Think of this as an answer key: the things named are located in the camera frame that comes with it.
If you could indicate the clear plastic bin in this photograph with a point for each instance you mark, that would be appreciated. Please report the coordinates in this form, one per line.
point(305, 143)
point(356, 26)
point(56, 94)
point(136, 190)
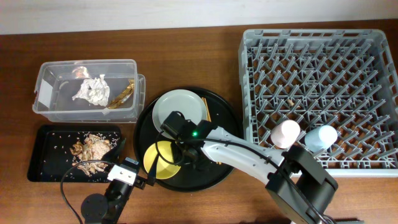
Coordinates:
point(58, 83)

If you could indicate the brown gold snack wrapper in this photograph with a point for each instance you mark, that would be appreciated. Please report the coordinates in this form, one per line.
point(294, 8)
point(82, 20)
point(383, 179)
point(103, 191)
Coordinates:
point(124, 96)

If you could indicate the round black tray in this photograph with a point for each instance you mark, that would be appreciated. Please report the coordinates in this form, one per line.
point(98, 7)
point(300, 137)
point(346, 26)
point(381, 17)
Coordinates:
point(189, 179)

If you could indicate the black rectangular tray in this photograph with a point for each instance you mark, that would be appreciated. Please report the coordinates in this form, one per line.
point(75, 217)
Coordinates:
point(38, 150)

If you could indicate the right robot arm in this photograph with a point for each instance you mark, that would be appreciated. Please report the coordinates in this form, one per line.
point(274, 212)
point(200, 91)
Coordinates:
point(298, 184)

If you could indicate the grey plate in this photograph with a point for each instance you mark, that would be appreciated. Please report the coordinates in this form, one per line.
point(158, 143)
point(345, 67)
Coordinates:
point(187, 102)

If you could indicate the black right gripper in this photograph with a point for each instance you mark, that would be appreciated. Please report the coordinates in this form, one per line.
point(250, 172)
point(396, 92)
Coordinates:
point(185, 161)

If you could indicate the food scraps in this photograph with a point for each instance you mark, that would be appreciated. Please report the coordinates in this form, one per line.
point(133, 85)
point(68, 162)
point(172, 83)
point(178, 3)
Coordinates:
point(90, 152)

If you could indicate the grey dishwasher rack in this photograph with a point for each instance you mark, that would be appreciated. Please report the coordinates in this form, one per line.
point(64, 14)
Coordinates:
point(342, 78)

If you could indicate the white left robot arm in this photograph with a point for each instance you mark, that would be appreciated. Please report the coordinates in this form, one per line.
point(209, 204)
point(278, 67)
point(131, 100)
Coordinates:
point(108, 207)

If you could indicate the white tissue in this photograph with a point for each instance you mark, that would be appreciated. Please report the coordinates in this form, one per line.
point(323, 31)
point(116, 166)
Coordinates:
point(95, 91)

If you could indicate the yellow bowl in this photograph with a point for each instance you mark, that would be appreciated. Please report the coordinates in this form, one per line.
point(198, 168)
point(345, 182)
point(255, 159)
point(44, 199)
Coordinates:
point(164, 169)

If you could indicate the blue plastic cup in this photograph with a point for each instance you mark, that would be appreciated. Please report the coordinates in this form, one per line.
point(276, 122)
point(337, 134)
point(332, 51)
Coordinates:
point(320, 138)

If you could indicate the pink plastic cup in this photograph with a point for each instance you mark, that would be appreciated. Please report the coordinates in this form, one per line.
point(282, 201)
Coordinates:
point(285, 134)

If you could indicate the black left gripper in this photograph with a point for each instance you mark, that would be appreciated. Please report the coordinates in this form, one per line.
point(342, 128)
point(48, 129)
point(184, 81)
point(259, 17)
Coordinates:
point(113, 154)

